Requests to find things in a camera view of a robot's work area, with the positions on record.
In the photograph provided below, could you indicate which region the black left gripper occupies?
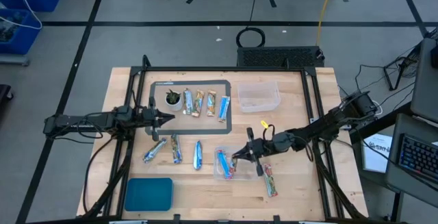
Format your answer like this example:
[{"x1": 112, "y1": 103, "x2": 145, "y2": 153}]
[{"x1": 142, "y1": 96, "x2": 176, "y2": 142}]

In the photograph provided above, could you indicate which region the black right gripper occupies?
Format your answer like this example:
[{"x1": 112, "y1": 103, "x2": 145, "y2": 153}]
[{"x1": 231, "y1": 127, "x2": 276, "y2": 177}]

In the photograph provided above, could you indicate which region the blue red granola bar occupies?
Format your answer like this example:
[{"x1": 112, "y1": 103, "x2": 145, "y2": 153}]
[{"x1": 216, "y1": 149, "x2": 232, "y2": 180}]

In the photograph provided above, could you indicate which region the white green granola bar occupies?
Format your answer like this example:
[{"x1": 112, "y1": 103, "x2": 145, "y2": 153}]
[{"x1": 182, "y1": 88, "x2": 194, "y2": 116}]

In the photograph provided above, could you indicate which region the green Chewy granola bar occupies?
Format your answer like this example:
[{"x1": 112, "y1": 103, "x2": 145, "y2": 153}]
[
  {"x1": 142, "y1": 138, "x2": 168, "y2": 164},
  {"x1": 170, "y1": 133, "x2": 183, "y2": 165}
]

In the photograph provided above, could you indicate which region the orange brown granola bar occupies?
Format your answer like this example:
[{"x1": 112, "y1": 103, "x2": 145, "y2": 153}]
[
  {"x1": 206, "y1": 89, "x2": 218, "y2": 117},
  {"x1": 191, "y1": 89, "x2": 205, "y2": 118}
]

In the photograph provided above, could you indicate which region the blue white granola bar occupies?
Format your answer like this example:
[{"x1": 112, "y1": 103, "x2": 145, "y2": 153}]
[{"x1": 192, "y1": 140, "x2": 203, "y2": 171}]

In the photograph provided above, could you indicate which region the light blue granola bar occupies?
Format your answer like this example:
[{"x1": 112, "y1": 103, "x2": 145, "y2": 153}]
[{"x1": 218, "y1": 95, "x2": 231, "y2": 123}]

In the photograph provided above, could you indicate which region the succulent in white pot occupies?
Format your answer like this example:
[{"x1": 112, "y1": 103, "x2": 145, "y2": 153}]
[{"x1": 164, "y1": 88, "x2": 183, "y2": 112}]

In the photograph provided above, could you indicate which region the clear plastic bin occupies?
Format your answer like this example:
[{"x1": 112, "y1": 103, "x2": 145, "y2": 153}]
[
  {"x1": 214, "y1": 145, "x2": 261, "y2": 181},
  {"x1": 237, "y1": 81, "x2": 282, "y2": 114}
]

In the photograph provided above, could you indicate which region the grey-bordered beige mat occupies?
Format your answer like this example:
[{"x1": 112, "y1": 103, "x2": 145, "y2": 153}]
[{"x1": 145, "y1": 79, "x2": 233, "y2": 136}]

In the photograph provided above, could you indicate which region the teal plastic tray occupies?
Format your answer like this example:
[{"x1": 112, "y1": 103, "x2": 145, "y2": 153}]
[{"x1": 124, "y1": 177, "x2": 175, "y2": 212}]

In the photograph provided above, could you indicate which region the black perforated computer case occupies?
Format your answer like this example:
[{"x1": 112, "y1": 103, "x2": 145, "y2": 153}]
[{"x1": 236, "y1": 45, "x2": 326, "y2": 69}]

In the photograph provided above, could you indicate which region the white paper sheet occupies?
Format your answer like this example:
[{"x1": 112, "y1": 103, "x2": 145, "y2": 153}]
[{"x1": 361, "y1": 133, "x2": 393, "y2": 174}]

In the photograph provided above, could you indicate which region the black desk leg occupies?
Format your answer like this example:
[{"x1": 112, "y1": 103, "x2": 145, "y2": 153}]
[{"x1": 389, "y1": 191, "x2": 404, "y2": 223}]

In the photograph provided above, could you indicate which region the grey platform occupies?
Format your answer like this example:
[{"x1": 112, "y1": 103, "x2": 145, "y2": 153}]
[{"x1": 0, "y1": 53, "x2": 30, "y2": 67}]

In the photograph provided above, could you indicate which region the grey desk tray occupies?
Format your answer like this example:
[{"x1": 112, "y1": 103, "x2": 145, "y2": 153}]
[{"x1": 383, "y1": 112, "x2": 438, "y2": 210}]

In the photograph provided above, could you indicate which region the black backlit keyboard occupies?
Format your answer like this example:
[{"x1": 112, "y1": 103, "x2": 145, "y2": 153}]
[{"x1": 398, "y1": 133, "x2": 438, "y2": 186}]

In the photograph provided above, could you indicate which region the grey monitor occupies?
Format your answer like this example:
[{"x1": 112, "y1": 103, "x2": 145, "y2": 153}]
[{"x1": 409, "y1": 37, "x2": 438, "y2": 125}]

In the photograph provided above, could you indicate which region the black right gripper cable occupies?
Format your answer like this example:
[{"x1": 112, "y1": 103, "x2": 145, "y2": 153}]
[{"x1": 262, "y1": 123, "x2": 276, "y2": 142}]

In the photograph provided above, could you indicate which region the black aluminium table frame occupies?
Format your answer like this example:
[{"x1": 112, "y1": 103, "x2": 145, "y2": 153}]
[{"x1": 81, "y1": 54, "x2": 370, "y2": 224}]

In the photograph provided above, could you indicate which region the black coiled cable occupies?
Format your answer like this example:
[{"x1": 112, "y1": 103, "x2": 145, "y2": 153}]
[{"x1": 235, "y1": 0, "x2": 267, "y2": 49}]

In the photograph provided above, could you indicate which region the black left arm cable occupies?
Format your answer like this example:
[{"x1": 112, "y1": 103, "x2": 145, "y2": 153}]
[{"x1": 81, "y1": 136, "x2": 116, "y2": 216}]

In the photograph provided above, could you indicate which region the black floor cable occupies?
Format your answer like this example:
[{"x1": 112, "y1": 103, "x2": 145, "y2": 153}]
[{"x1": 354, "y1": 64, "x2": 387, "y2": 93}]

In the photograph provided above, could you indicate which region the yellow cable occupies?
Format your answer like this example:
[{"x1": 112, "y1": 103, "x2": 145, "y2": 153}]
[{"x1": 315, "y1": 0, "x2": 338, "y2": 47}]

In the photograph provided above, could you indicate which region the black wire stand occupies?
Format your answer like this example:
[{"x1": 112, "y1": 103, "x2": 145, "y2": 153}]
[{"x1": 383, "y1": 44, "x2": 424, "y2": 92}]

